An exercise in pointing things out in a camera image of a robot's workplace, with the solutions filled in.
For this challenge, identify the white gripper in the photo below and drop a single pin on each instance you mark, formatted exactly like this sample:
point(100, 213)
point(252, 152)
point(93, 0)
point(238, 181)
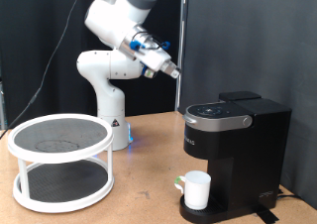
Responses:
point(157, 58)

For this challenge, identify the black Keurig coffee machine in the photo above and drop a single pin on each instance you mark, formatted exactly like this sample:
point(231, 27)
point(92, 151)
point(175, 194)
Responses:
point(244, 151)

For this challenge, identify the white mug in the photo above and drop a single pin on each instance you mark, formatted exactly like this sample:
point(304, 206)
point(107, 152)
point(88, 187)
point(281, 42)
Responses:
point(197, 191)

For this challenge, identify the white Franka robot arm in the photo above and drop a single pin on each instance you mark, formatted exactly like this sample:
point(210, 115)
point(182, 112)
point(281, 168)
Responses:
point(109, 65)

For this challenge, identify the dark gray backdrop panel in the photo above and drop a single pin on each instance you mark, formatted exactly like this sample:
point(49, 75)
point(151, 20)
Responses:
point(247, 35)

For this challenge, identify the black curtain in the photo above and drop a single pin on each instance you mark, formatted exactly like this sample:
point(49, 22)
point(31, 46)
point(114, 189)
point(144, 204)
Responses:
point(33, 52)

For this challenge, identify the white two-tier turntable shelf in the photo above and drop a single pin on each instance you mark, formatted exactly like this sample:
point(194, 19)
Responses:
point(62, 181)

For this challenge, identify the black tape strip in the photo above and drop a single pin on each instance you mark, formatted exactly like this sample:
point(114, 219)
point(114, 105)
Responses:
point(267, 215)

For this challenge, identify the wrist camera on blue mount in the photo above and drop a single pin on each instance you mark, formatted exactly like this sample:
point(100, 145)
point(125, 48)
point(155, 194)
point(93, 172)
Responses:
point(149, 72)

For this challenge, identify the gray vertical frame post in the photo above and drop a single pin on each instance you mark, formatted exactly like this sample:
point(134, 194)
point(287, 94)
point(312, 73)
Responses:
point(2, 111)

